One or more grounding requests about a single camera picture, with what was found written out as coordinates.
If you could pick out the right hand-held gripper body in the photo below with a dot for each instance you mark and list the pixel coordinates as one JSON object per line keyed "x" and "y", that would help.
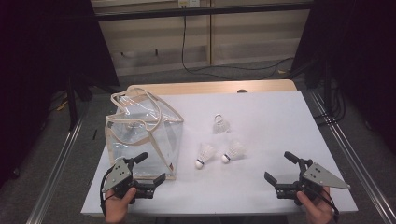
{"x": 320, "y": 175}

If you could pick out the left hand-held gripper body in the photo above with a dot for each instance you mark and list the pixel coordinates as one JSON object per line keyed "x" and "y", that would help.
{"x": 120, "y": 175}

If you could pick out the clear plastic tote bag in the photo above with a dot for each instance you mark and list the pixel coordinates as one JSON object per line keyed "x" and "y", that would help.
{"x": 140, "y": 137}

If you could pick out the white shuttlecock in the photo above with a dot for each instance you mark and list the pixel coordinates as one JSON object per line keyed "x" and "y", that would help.
{"x": 221, "y": 126}
{"x": 205, "y": 154}
{"x": 234, "y": 151}

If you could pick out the person's left hand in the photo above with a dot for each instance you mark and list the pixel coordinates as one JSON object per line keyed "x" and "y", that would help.
{"x": 116, "y": 210}

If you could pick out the person's right hand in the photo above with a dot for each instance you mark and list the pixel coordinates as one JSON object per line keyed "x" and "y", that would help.
{"x": 319, "y": 211}

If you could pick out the white paper sheet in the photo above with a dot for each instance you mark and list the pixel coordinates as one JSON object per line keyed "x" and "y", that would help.
{"x": 264, "y": 130}

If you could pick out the brown table grommet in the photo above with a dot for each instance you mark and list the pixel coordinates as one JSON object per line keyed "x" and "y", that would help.
{"x": 242, "y": 91}

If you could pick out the black metal stand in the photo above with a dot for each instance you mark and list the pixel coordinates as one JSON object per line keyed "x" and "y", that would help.
{"x": 72, "y": 105}

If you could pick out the black curtain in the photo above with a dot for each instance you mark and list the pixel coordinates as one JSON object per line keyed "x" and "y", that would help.
{"x": 358, "y": 62}
{"x": 46, "y": 62}

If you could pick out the beige cabinet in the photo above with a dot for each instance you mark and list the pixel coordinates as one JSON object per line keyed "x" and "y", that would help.
{"x": 249, "y": 40}

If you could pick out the black horizontal bar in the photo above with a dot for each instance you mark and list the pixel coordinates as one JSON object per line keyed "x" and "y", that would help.
{"x": 202, "y": 11}

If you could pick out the metal floor rail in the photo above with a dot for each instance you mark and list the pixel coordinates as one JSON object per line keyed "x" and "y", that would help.
{"x": 56, "y": 168}
{"x": 351, "y": 155}

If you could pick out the white wall socket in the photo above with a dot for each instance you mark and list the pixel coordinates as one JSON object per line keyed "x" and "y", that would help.
{"x": 189, "y": 3}

